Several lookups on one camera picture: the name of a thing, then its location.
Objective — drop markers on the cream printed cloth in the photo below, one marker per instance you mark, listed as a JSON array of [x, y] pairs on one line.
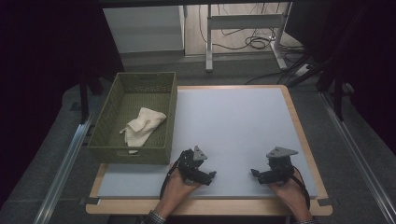
[[141, 129]]

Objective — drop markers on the aluminium floor rail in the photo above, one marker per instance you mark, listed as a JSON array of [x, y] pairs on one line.
[[358, 155], [62, 174]]

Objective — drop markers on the white cabinet panel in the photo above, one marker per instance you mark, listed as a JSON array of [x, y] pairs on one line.
[[143, 29]]

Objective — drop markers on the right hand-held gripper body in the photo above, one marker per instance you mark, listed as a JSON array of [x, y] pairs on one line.
[[280, 166]]

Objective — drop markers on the person's left hand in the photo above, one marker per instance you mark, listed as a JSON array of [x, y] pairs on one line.
[[174, 191]]

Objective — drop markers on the black tape strip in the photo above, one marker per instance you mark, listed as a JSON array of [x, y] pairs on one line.
[[325, 202], [90, 201]]

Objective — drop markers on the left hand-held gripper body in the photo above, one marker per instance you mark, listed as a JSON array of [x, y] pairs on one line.
[[188, 163]]

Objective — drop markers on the light grey table mat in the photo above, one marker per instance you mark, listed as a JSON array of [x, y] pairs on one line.
[[236, 124]]

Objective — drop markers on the white power strip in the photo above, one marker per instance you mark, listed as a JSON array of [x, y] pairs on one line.
[[302, 70]]

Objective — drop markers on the black stand leg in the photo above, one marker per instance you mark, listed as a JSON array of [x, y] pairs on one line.
[[338, 96], [84, 99]]

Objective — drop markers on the white metal desk frame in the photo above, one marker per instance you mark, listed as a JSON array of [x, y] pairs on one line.
[[246, 21]]

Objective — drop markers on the green woven plastic basket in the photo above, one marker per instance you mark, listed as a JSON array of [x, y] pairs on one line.
[[141, 93]]

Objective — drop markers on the dark curtain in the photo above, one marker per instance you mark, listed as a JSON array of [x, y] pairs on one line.
[[367, 46], [40, 62]]

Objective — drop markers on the person's right hand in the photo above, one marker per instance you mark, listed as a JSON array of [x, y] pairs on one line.
[[291, 196]]

